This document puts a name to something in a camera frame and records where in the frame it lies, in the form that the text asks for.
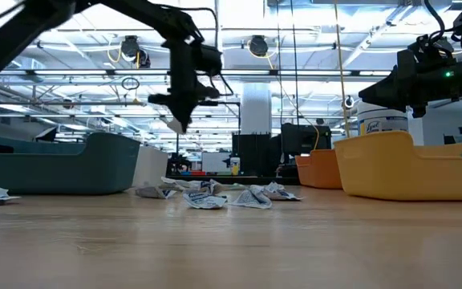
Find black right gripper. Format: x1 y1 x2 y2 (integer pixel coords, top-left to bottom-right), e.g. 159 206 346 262
358 50 462 118

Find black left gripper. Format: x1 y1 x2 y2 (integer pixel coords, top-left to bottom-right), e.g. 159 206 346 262
148 39 221 134

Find yellow plastic bin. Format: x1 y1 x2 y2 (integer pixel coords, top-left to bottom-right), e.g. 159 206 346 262
333 131 462 201

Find white disinfectant wipes canister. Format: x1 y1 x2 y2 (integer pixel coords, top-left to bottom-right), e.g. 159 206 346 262
357 100 409 136

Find white board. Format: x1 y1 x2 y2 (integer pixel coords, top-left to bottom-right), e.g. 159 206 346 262
201 151 232 173

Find white plastic bin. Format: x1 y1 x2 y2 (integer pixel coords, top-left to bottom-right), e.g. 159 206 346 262
132 144 169 188

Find plain white long packet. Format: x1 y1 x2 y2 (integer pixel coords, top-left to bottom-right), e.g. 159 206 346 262
160 176 202 192

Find white building column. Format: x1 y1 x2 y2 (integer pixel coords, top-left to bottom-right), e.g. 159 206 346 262
241 83 272 136

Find black cabinet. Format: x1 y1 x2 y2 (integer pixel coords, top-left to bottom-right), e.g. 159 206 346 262
230 134 273 177

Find ceiling light strip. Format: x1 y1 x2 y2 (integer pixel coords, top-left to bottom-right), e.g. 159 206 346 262
0 68 392 78

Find orange plastic bin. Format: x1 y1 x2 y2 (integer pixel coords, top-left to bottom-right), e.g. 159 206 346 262
294 149 343 189

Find black angled monitor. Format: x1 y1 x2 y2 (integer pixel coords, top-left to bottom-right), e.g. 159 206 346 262
34 127 59 143

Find teal plastic bin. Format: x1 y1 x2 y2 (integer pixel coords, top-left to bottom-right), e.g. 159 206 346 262
0 132 141 197

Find black background frame rig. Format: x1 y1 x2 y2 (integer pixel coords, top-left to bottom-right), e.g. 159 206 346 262
176 100 242 177

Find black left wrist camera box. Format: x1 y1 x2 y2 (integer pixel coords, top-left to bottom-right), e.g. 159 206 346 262
196 43 224 76

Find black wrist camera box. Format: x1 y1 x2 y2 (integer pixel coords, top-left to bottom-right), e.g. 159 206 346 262
406 35 455 61
196 43 224 76

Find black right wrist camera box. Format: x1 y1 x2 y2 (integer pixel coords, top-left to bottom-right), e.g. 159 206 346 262
406 35 455 61

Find yellow hanging cable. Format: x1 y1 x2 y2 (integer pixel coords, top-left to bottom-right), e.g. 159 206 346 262
333 0 351 136

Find black hanging cable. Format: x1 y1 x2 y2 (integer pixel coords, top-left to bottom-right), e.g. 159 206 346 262
290 0 300 126

